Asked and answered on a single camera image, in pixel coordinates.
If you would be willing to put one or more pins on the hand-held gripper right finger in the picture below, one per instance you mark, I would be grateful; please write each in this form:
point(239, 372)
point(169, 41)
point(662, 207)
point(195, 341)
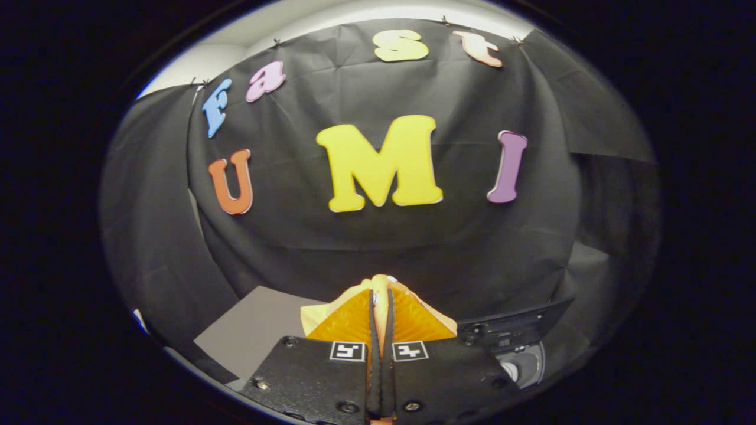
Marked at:
point(449, 378)

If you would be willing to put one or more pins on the grey cabinet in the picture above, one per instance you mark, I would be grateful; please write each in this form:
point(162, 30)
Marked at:
point(254, 330)

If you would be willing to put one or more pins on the white and blue equipment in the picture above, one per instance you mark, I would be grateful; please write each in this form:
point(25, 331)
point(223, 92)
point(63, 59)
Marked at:
point(140, 320)

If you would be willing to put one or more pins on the yellow orange garment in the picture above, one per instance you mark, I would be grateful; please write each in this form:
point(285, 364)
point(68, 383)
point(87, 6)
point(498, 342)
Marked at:
point(313, 317)

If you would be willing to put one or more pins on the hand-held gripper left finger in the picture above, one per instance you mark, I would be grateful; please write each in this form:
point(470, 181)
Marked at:
point(313, 378)

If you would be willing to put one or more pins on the black backdrop cloth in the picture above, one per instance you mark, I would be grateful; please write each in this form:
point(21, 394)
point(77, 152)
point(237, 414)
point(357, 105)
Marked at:
point(354, 248)

